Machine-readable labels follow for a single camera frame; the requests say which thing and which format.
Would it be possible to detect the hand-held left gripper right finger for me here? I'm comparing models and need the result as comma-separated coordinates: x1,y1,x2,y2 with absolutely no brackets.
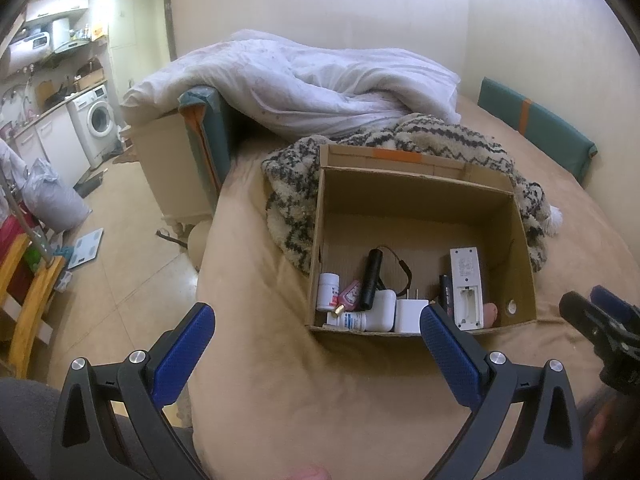
420,304,586,480

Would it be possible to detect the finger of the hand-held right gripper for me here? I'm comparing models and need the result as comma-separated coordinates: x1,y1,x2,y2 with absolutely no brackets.
559,290,640,397
590,285,640,328

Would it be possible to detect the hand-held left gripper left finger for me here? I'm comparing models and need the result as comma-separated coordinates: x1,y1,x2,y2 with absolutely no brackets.
49,302,217,480

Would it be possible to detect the white charger plug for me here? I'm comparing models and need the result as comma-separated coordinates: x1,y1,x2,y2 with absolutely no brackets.
395,288,430,334

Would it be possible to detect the black slim tube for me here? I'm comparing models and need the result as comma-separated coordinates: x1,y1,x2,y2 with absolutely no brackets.
438,273,455,319

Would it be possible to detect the white remote control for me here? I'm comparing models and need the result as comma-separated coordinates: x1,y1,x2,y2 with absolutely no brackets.
448,246,485,331

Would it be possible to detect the white earbuds case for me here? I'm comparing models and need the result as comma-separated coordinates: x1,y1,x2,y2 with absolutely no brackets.
367,290,398,332

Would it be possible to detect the small white bottle blue label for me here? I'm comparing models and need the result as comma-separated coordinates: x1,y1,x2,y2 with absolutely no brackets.
327,311,369,332

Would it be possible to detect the black flashlight with strap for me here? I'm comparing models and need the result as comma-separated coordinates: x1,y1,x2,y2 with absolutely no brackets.
360,248,412,310

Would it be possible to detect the pink bottle gold cap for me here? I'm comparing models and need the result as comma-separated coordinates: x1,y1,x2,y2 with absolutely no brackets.
335,280,364,316

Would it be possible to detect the brown cardboard box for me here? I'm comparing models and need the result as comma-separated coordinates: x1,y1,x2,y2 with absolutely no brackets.
306,144,539,337

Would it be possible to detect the white pill bottle red label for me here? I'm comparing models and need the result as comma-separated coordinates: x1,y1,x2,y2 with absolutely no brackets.
316,273,342,311

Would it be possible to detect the person's right hand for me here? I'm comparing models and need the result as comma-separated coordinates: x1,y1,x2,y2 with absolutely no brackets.
581,392,640,462

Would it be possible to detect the person's left hand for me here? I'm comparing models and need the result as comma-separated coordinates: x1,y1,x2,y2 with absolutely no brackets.
289,465,332,480

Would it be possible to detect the dark object on floor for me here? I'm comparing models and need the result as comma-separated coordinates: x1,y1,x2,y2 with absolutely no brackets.
155,228,190,250

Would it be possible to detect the white bathroom scale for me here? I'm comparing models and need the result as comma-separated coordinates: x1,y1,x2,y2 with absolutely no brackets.
67,227,105,270

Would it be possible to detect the yellow wooden chair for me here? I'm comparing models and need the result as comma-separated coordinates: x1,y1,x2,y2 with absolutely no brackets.
0,235,69,379

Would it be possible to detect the black and cream patterned blanket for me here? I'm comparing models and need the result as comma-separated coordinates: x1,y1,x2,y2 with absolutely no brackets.
261,112,565,274

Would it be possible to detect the black floor mat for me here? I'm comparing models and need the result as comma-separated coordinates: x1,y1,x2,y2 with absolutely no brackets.
73,169,106,196

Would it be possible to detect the green cushion with orange stripe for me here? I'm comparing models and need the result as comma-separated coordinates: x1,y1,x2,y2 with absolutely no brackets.
477,76,598,189
178,86,242,201

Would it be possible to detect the grey rubbish bag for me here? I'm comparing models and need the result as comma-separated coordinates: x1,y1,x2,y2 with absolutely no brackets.
21,157,92,234

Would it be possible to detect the red bag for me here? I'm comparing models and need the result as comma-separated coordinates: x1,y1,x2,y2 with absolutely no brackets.
0,215,32,262

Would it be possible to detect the white washing machine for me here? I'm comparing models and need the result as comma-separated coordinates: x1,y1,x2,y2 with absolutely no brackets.
67,85,121,169

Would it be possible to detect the white kitchen base cabinet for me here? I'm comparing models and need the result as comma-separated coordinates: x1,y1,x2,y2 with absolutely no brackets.
12,105,91,191

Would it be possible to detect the white duvet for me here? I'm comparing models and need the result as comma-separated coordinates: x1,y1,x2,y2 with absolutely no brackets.
122,30,462,139

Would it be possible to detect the tall white cupboard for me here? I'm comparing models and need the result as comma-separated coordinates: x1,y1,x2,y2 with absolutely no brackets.
102,0,174,91

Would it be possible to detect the white water heater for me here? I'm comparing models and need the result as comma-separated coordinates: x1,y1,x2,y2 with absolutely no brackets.
6,32,54,74

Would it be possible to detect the cream wooden bed frame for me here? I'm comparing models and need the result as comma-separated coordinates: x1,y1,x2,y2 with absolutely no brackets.
122,112,221,239

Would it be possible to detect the white wall cabinet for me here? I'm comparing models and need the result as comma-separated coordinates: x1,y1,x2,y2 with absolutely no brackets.
25,0,91,24

